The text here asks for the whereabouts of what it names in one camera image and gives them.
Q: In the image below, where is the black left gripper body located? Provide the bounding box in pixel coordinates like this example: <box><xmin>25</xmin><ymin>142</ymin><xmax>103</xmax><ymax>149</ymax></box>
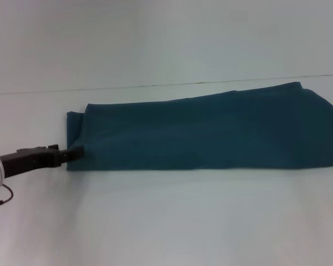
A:
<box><xmin>0</xmin><ymin>144</ymin><xmax>63</xmax><ymax>178</ymax></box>

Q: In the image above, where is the teal FREE print t-shirt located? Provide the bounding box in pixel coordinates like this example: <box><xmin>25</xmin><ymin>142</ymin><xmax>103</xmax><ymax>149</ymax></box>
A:
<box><xmin>65</xmin><ymin>81</ymin><xmax>333</xmax><ymax>172</ymax></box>

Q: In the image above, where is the left arm dark cable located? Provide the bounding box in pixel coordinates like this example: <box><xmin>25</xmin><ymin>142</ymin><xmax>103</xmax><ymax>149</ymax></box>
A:
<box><xmin>0</xmin><ymin>183</ymin><xmax>14</xmax><ymax>209</ymax></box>

